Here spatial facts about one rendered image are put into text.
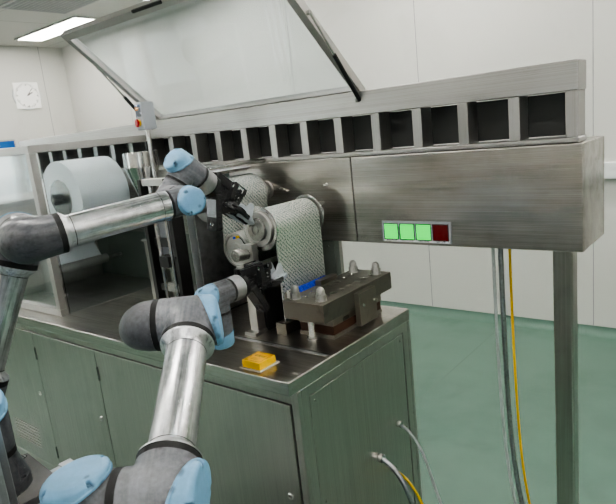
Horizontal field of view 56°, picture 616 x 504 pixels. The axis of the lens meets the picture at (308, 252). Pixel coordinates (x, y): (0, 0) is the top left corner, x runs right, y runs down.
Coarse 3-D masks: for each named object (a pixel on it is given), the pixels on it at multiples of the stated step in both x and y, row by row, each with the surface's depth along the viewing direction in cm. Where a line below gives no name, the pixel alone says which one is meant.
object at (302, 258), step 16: (288, 240) 190; (304, 240) 196; (320, 240) 203; (288, 256) 190; (304, 256) 197; (320, 256) 204; (288, 272) 191; (304, 272) 197; (320, 272) 204; (288, 288) 191
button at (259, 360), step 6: (252, 354) 170; (258, 354) 169; (264, 354) 169; (270, 354) 168; (246, 360) 166; (252, 360) 165; (258, 360) 165; (264, 360) 164; (270, 360) 166; (246, 366) 166; (252, 366) 164; (258, 366) 163; (264, 366) 164
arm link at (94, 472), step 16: (80, 464) 97; (96, 464) 96; (112, 464) 96; (48, 480) 94; (64, 480) 93; (80, 480) 92; (96, 480) 92; (112, 480) 93; (48, 496) 90; (64, 496) 89; (80, 496) 90; (96, 496) 91; (112, 496) 91
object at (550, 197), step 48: (576, 144) 154; (288, 192) 220; (336, 192) 206; (384, 192) 194; (432, 192) 183; (480, 192) 173; (528, 192) 164; (576, 192) 156; (336, 240) 211; (480, 240) 176; (528, 240) 167; (576, 240) 159
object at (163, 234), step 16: (144, 192) 201; (160, 224) 204; (176, 224) 195; (160, 240) 203; (176, 240) 196; (160, 256) 202; (176, 256) 197; (160, 272) 208; (176, 272) 202; (160, 288) 209; (176, 288) 202; (192, 288) 202
